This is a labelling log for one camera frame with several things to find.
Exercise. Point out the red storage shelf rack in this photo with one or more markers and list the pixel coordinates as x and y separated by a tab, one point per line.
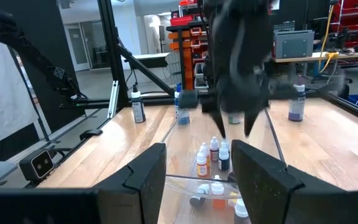
356	18

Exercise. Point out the clear plastic bin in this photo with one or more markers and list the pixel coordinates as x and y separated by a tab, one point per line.
185	146

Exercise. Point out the black table-level depth camera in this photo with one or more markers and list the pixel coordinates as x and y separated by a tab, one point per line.
39	163

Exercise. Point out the large black food coloring bottle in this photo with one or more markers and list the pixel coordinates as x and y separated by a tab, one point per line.
138	110

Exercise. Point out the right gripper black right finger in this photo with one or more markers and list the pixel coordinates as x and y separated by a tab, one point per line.
266	186

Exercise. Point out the red storage bin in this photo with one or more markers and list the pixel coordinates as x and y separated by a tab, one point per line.
187	2
181	21

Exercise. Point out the black curved chair back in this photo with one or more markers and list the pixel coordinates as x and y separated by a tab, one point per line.
344	91

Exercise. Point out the small yellow-label coloring bottle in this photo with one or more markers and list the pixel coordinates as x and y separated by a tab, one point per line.
202	168

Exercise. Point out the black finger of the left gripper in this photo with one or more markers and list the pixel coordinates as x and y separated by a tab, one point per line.
221	123
253	121

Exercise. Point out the silver aluminium bracket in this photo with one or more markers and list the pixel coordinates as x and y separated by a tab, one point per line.
113	99

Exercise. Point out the large blue food coloring bottle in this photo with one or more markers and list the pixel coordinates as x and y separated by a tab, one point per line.
184	119

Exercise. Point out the orange parts bin rack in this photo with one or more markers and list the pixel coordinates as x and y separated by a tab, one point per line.
186	53

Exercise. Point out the white top black table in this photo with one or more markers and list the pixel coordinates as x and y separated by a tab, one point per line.
148	59

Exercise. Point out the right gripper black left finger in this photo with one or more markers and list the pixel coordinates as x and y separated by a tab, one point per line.
141	186

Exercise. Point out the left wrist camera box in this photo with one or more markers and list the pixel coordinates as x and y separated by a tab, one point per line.
188	99

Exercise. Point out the grey metal equipment case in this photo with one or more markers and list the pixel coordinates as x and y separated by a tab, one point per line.
294	45

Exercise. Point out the person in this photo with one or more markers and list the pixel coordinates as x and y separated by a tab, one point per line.
8	102

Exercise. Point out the large green food coloring bottle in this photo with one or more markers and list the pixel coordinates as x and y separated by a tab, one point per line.
234	119

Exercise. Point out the large purple food coloring bottle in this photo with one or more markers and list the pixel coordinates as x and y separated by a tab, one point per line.
297	107

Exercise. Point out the black aluminium station frame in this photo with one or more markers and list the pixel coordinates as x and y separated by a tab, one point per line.
110	46

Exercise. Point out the wooden workbench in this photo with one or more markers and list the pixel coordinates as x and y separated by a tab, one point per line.
353	56

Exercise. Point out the black clamp foot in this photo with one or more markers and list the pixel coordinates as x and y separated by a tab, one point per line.
90	133

